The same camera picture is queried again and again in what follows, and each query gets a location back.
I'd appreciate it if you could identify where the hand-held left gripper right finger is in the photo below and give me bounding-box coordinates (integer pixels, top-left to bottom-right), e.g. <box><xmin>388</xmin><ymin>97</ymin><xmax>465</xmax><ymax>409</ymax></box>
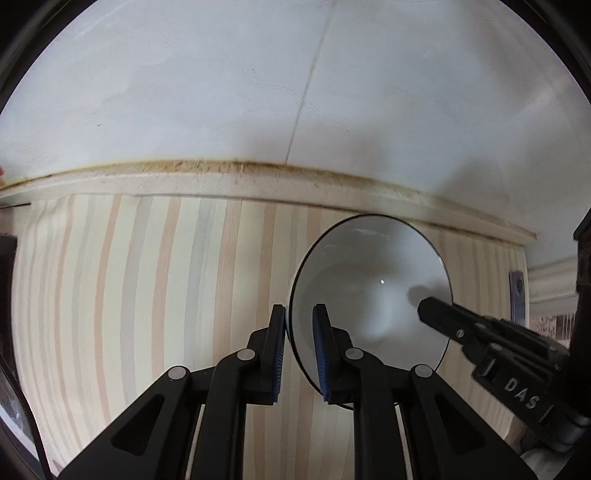
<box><xmin>312</xmin><ymin>303</ymin><xmax>539</xmax><ymax>480</ymax></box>

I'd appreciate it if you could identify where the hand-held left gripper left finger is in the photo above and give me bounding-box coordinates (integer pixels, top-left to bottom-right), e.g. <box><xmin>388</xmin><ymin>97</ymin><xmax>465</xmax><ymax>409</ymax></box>
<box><xmin>58</xmin><ymin>304</ymin><xmax>288</xmax><ymax>480</ymax></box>

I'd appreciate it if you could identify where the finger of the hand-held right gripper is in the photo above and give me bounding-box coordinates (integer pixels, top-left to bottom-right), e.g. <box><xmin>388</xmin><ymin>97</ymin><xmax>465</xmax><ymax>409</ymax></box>
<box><xmin>417</xmin><ymin>296</ymin><xmax>570</xmax><ymax>366</ymax></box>

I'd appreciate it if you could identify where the white printed dark-rimmed bowl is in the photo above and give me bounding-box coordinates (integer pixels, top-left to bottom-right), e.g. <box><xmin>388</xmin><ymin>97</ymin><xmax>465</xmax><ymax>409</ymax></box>
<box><xmin>287</xmin><ymin>213</ymin><xmax>454</xmax><ymax>409</ymax></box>

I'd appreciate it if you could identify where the patterned glass sliding door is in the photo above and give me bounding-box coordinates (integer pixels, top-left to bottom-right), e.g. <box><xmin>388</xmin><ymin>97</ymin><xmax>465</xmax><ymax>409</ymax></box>
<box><xmin>526</xmin><ymin>256</ymin><xmax>591</xmax><ymax>342</ymax></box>

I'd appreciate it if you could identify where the striped cat print mat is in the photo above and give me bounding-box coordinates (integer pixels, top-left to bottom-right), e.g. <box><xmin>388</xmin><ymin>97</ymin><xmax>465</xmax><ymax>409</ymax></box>
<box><xmin>9</xmin><ymin>194</ymin><xmax>529</xmax><ymax>480</ymax></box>

